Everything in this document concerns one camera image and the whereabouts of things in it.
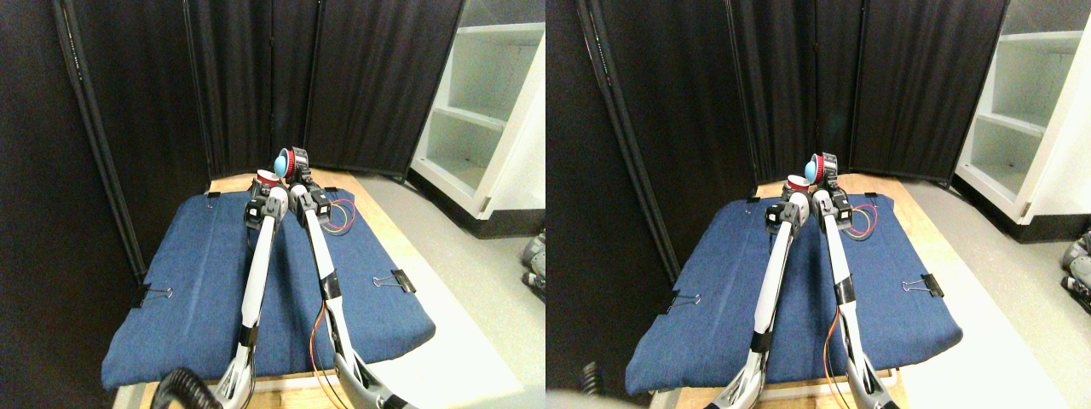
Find black tripod stand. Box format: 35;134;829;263
795;0;833;199
249;0;287;195

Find dark blue cloth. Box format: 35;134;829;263
101;189;436;391
625;194;962;395

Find black curtain pole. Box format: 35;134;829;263
53;0;147;286
580;0;684;295

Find white shelf unit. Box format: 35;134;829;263
953;0;1091;248
407;0;546;242

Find grey black equipment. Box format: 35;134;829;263
520;228;546;305
1059;230;1091;309

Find red wire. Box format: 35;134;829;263
322;199;357;236
848;204;880;242

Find orange wire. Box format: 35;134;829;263
822;307;850;406
309;302;336;406

